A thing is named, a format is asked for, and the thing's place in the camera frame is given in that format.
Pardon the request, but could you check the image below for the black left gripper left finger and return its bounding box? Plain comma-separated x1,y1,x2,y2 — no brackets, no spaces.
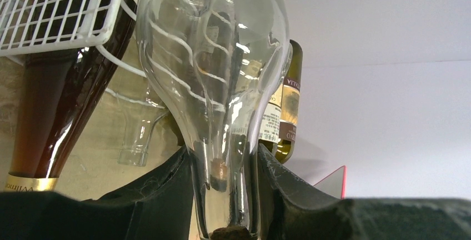
1,148,193,239

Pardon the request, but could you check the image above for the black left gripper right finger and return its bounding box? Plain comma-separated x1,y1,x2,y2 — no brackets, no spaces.
258,145,470,239

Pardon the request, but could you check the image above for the green bottle brown label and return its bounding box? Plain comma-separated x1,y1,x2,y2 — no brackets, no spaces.
275,39,303,163

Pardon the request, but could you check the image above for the green bottle cream label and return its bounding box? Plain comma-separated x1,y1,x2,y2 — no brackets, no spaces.
259,84,283,153

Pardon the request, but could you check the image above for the dark red gold-capped bottle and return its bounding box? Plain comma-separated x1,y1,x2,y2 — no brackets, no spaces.
3,0,139,193

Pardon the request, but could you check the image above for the clear bottle with black cap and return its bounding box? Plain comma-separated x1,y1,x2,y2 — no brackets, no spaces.
136,0,290,239

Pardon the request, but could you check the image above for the small clear empty bottle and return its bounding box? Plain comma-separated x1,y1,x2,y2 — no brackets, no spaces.
117,85,169,167

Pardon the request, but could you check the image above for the white wire wine rack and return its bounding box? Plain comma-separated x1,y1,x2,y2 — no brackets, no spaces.
0,0,229,114

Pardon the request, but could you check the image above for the pink-framed whiteboard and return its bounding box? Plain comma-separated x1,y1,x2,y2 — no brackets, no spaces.
314,166,347,199

